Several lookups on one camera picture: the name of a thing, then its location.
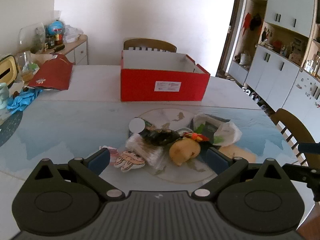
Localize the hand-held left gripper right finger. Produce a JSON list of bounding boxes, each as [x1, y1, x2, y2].
[[191, 147, 285, 202]]

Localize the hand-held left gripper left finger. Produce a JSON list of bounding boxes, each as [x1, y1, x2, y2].
[[32, 148, 125, 202]]

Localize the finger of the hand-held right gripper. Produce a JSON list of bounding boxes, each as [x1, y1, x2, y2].
[[299, 142, 320, 153], [282, 164, 320, 202]]

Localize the white plastic bag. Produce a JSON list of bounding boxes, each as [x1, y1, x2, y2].
[[194, 114, 242, 147]]

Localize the red orange toy figure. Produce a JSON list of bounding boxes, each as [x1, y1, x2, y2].
[[184, 132, 210, 143]]

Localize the dark grey packet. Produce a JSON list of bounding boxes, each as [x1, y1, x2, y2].
[[191, 119, 225, 143]]

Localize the yellow plush toy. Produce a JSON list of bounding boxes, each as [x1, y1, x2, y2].
[[169, 139, 200, 167]]

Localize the black snack packet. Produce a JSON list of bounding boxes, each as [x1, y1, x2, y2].
[[141, 129, 183, 147]]

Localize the red cardboard box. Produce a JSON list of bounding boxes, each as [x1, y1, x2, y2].
[[120, 50, 211, 102]]

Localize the pink small pouch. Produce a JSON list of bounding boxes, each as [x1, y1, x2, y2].
[[100, 145, 119, 157]]

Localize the beige flat board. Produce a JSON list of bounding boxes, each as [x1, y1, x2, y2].
[[219, 145, 257, 163]]

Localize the brown wooden slat chair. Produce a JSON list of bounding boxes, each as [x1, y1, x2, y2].
[[123, 38, 177, 53], [270, 109, 317, 167]]

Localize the striped pink plush toy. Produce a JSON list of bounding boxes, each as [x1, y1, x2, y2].
[[114, 151, 146, 172]]

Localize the clear cotton swab pack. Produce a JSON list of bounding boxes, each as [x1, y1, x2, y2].
[[125, 133, 164, 167]]

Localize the white fridge with magnets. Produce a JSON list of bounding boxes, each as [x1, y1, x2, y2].
[[282, 70, 320, 120]]

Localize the blue disposable gloves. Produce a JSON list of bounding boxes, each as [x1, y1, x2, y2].
[[6, 88, 43, 112]]

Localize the red paper bag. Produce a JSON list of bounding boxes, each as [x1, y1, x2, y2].
[[27, 54, 73, 91]]

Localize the white bag in cabinet niche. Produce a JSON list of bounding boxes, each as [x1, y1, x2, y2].
[[239, 51, 250, 65]]

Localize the white wooden sideboard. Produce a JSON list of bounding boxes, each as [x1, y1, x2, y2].
[[37, 34, 88, 66]]

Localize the pale green cup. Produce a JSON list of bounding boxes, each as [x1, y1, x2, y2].
[[0, 82, 10, 110]]

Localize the clear glass jar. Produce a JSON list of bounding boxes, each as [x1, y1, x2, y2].
[[14, 51, 40, 82]]

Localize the dark glass jar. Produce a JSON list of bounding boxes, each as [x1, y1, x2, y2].
[[45, 34, 56, 49]]

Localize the yellow tissue box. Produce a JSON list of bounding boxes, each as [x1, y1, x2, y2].
[[0, 54, 18, 85]]

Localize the red label jar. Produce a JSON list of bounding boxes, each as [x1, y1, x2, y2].
[[54, 30, 64, 46]]

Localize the black hanging item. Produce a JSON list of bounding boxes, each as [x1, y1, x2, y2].
[[250, 14, 262, 30]]

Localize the red hanging decoration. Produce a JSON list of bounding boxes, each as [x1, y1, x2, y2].
[[243, 12, 252, 32]]

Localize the white wall cabinet unit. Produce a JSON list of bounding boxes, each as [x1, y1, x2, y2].
[[229, 0, 320, 120]]

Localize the brown door frame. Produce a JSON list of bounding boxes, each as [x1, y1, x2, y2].
[[217, 0, 247, 77]]

